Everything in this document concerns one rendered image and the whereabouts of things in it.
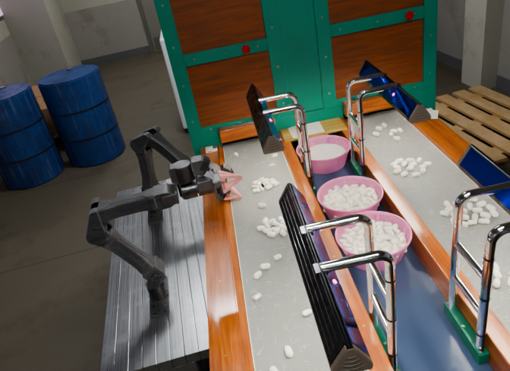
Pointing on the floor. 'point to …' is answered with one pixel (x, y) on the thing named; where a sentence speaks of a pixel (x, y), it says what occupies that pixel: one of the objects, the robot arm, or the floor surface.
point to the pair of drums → (23, 152)
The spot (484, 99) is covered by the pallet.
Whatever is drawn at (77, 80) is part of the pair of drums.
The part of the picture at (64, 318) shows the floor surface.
